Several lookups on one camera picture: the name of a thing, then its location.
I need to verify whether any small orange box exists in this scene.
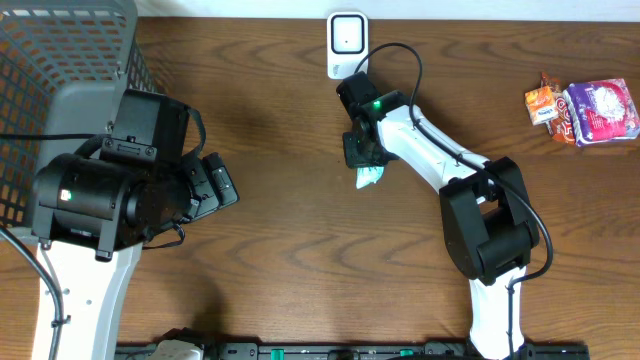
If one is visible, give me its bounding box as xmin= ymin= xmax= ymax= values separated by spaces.
xmin=524 ymin=86 xmax=559 ymax=126

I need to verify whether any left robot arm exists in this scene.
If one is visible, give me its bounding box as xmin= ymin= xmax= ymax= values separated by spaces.
xmin=32 ymin=153 xmax=239 ymax=359

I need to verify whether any red purple rice packet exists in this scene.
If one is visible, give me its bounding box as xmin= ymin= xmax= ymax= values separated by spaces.
xmin=563 ymin=78 xmax=639 ymax=147

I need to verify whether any teal snack packet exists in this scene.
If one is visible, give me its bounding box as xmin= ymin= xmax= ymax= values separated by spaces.
xmin=356 ymin=166 xmax=385 ymax=189

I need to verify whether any orange chocolate bar wrapper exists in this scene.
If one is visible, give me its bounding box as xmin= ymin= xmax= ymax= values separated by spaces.
xmin=541 ymin=72 xmax=576 ymax=146

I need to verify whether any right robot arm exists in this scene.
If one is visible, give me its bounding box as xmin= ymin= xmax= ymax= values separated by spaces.
xmin=338 ymin=88 xmax=540 ymax=359

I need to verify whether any grey plastic mesh basket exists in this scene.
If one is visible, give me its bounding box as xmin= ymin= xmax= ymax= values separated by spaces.
xmin=1 ymin=0 xmax=159 ymax=244

